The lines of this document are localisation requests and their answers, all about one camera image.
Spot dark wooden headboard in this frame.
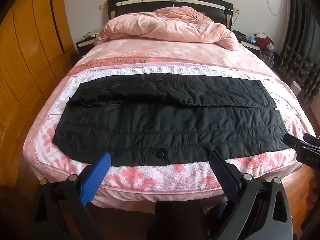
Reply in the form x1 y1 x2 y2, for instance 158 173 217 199
107 0 234 29

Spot white wall cable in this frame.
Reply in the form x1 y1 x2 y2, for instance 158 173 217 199
266 0 283 16

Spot person's right hand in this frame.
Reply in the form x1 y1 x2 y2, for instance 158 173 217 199
309 172 320 207

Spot white and pink towel blanket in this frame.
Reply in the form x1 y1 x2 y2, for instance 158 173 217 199
24 66 315 190

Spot white bin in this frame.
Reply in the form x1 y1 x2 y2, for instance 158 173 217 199
291 81 303 96

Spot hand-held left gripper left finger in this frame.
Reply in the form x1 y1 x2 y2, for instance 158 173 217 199
33 152 112 240

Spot bed with pink sheet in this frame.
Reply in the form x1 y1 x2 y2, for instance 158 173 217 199
22 34 317 214

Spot dark nightstand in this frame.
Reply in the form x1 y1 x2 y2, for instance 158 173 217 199
76 38 96 55
232 29 263 52

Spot wooden wardrobe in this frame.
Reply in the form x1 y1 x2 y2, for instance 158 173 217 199
0 0 75 188

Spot plaid bag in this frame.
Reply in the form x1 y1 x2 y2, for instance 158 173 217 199
260 48 278 67

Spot pink duvet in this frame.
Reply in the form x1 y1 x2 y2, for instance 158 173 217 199
94 7 242 52

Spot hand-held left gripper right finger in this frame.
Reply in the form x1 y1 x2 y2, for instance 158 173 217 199
209 150 293 240

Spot black quilted jacket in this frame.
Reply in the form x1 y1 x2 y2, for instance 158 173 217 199
52 74 297 167

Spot red cloth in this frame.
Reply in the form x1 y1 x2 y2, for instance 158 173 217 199
255 36 275 48

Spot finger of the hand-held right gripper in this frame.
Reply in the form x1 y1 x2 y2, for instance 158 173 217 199
303 133 320 147
283 133 305 153

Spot dark patterned curtain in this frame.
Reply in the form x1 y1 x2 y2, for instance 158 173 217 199
272 0 320 110

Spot white cloth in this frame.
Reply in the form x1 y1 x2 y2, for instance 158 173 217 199
81 30 100 40

